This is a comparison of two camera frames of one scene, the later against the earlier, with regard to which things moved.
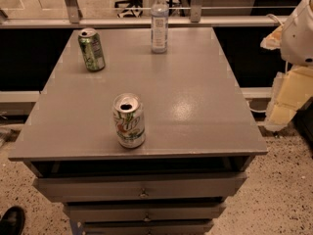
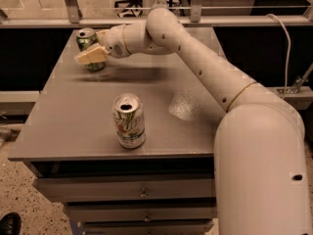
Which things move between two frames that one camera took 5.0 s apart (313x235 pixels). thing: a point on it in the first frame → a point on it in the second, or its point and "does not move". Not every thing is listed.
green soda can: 92,49 does not move
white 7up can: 127,111 does not move
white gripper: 298,38 → 113,40
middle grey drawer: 143,211 does not move
